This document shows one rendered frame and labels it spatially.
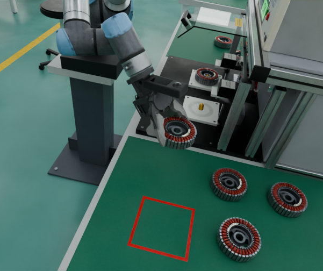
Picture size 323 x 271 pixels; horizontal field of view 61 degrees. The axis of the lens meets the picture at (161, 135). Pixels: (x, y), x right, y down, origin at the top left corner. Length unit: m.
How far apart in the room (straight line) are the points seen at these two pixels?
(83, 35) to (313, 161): 0.83
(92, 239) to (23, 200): 1.09
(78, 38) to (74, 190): 1.15
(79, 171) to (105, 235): 1.13
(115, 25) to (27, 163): 1.43
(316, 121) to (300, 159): 0.16
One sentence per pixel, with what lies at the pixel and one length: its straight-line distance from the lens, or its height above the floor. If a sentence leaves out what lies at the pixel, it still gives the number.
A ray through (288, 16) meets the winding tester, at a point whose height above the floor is 1.22.
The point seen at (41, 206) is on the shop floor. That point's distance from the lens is 1.78.
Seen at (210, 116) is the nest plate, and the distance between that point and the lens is 1.13.
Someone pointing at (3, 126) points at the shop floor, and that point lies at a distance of 2.34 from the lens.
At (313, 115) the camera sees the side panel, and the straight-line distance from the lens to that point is 0.94.
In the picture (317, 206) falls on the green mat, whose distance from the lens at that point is 1.04.
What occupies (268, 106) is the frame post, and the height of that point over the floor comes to 0.99.
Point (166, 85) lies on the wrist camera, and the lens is 0.72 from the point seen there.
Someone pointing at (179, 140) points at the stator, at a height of 0.94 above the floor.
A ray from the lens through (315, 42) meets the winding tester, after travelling 0.93.
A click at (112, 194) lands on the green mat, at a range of 0.85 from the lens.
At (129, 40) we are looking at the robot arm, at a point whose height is 1.15.
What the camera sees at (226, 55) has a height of 0.92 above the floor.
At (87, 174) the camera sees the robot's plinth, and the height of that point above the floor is 0.02.
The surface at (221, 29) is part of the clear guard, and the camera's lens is 1.14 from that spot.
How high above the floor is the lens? 1.45
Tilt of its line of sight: 42 degrees down
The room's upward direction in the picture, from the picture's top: 9 degrees clockwise
